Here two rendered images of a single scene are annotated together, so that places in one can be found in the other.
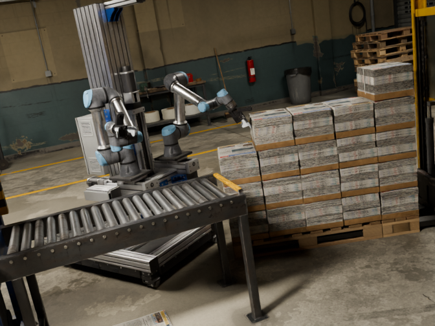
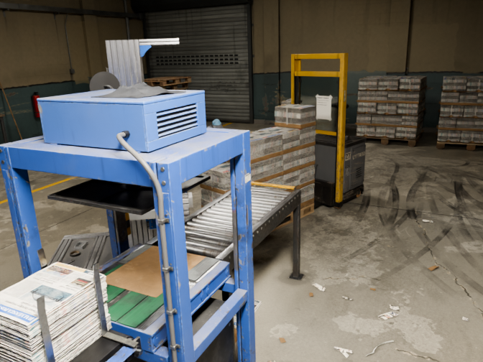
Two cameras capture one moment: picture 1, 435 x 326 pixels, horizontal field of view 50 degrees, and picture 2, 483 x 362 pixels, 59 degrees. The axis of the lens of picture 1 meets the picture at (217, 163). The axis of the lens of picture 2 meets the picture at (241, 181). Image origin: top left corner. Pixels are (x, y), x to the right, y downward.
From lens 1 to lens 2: 266 cm
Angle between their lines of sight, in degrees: 43
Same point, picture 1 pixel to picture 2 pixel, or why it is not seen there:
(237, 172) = not seen: hidden behind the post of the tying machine
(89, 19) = (126, 52)
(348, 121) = (288, 142)
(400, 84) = (310, 118)
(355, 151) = (290, 162)
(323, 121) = (278, 142)
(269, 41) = (52, 78)
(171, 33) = not seen: outside the picture
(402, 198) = (307, 192)
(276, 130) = (256, 149)
